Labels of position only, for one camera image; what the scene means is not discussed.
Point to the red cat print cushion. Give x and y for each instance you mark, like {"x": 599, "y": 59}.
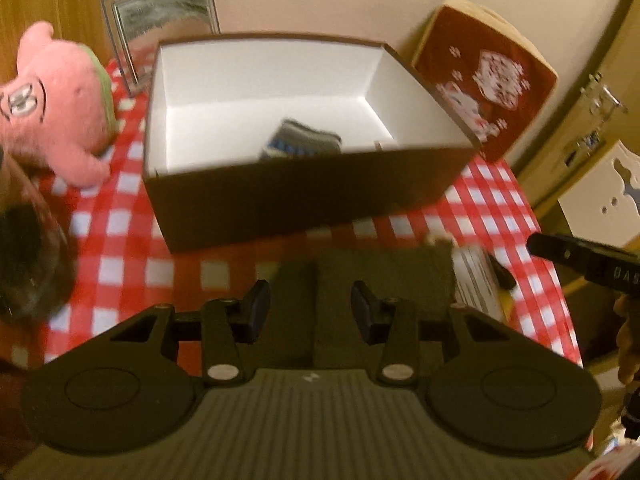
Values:
{"x": 465, "y": 75}

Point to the grey blue striped sock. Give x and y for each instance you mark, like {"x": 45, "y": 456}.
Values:
{"x": 300, "y": 141}

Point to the brown cardboard box white inside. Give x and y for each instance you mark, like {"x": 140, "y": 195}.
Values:
{"x": 280, "y": 195}

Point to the hanging keys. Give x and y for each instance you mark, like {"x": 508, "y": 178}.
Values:
{"x": 585, "y": 147}

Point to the person's right hand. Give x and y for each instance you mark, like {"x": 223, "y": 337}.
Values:
{"x": 630, "y": 345}

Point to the white cutout chair back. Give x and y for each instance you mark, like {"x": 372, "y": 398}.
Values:
{"x": 600, "y": 195}

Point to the pink plush toy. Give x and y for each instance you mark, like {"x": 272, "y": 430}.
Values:
{"x": 60, "y": 105}

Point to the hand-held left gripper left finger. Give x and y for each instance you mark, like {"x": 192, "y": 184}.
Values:
{"x": 258, "y": 306}

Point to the dark grey-green cloth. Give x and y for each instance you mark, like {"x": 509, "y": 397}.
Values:
{"x": 380, "y": 270}

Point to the red white checkered tablecloth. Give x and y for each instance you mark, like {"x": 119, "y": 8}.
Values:
{"x": 120, "y": 260}

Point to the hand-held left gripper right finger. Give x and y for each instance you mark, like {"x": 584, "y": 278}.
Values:
{"x": 364, "y": 307}

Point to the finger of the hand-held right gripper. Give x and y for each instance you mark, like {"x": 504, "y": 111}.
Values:
{"x": 560, "y": 251}

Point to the white striped cloth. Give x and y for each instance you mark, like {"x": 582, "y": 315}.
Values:
{"x": 475, "y": 280}

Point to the glass jar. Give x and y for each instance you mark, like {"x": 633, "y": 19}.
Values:
{"x": 30, "y": 255}

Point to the clear acrylic picture frame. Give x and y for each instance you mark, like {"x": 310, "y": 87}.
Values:
{"x": 160, "y": 15}

